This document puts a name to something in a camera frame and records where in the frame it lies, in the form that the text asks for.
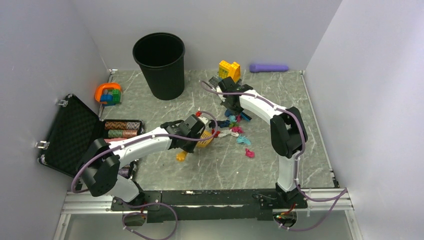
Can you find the blue hand brush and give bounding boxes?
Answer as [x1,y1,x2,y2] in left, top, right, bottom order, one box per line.
[224,109,252,123]

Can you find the yellow slotted scoop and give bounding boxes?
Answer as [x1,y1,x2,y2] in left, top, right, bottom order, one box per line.
[176,130,213,162]

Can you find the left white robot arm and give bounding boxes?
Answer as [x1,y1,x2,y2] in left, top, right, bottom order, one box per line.
[71,114,210,210]

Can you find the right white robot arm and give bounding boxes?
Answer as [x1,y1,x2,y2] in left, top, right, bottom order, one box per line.
[216,77,308,208]

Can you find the dark blue paper scrap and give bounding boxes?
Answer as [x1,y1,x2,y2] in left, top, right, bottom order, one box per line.
[208,120,231,129]

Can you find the red paper scrap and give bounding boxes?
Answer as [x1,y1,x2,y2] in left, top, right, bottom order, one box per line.
[213,130,221,138]

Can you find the large magenta paper scrap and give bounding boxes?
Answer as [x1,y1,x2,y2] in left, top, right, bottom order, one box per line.
[230,126,244,134]

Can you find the white twisted paper scrap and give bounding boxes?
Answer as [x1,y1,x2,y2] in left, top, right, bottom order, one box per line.
[217,129,240,138]

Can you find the yellow toy brick tower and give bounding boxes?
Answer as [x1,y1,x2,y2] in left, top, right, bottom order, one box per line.
[208,60,241,88]

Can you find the light blue paper scrap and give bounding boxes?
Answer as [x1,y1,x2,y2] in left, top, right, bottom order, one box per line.
[236,135,252,146]

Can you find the purple cylinder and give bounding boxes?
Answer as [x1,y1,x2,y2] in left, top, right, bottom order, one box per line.
[249,63,290,73]

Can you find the black plastic bucket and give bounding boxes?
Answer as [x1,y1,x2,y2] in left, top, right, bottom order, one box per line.
[132,32,185,101]

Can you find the black poker chip case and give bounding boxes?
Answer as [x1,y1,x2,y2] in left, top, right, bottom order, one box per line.
[36,94,145,177]

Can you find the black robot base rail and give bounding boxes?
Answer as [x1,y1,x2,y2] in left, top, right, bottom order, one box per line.
[110,188,308,223]

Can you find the orange ring toy blocks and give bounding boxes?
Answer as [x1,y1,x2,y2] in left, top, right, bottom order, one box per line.
[94,82,123,106]

